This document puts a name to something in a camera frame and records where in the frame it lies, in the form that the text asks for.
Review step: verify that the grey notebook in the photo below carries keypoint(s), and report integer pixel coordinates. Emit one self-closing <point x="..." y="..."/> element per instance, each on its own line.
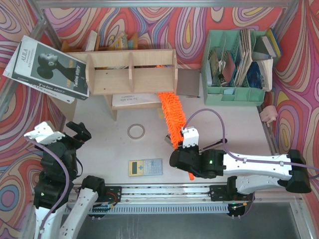
<point x="188" y="82"/>

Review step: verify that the yellow blue calculator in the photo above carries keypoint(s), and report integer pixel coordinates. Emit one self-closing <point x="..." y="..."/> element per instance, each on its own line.
<point x="145" y="167"/>

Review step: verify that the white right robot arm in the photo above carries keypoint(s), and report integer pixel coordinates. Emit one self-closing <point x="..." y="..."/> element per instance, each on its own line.
<point x="246" y="174"/>

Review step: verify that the spiral notepad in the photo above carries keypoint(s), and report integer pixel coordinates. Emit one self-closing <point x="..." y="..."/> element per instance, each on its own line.
<point x="134" y="99"/>

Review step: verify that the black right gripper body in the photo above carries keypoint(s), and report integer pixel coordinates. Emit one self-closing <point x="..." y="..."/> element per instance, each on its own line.
<point x="178" y="159"/>

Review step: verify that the green desk organizer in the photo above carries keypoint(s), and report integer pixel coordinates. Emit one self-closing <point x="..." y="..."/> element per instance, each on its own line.
<point x="223" y="66"/>

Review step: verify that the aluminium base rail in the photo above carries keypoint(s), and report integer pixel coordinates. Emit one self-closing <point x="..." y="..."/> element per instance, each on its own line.
<point x="188" y="193"/>

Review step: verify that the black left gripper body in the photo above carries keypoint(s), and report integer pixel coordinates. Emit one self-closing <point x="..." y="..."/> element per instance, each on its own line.
<point x="74" y="135"/>

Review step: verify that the clear tape roll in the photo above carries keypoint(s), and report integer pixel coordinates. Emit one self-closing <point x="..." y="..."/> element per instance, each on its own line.
<point x="136" y="131"/>

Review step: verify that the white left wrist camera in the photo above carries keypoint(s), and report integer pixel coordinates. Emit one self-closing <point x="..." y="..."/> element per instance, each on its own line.
<point x="45" y="133"/>

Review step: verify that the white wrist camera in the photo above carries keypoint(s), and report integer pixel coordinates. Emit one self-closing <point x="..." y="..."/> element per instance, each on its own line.
<point x="45" y="133"/>
<point x="190" y="137"/>

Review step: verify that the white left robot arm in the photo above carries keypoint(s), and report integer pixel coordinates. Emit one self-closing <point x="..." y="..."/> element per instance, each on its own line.
<point x="51" y="194"/>

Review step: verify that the wooden bookshelf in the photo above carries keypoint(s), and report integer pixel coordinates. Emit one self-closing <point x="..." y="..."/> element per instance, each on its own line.
<point x="110" y="73"/>

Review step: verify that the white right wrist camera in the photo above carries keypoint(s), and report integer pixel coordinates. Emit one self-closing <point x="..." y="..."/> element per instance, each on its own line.
<point x="190" y="137"/>

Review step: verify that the black Twins story book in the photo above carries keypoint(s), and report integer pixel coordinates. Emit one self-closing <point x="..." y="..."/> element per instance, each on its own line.
<point x="51" y="69"/>

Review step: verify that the black marker pen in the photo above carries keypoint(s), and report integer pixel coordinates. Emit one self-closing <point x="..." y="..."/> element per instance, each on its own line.
<point x="212" y="145"/>

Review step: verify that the orange chenille duster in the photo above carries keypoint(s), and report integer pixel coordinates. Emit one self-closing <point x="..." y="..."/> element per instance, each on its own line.
<point x="174" y="116"/>

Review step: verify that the blue yellow book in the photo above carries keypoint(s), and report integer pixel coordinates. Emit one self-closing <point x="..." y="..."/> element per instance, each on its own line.
<point x="271" y="44"/>

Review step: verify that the grey stapler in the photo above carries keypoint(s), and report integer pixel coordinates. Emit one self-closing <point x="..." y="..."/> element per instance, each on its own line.
<point x="168" y="140"/>

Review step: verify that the white book under stack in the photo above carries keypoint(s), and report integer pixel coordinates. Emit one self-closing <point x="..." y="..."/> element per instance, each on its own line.
<point x="8" y="73"/>

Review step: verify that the pink pig figurine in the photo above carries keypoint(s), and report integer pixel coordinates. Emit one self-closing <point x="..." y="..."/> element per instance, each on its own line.
<point x="268" y="115"/>

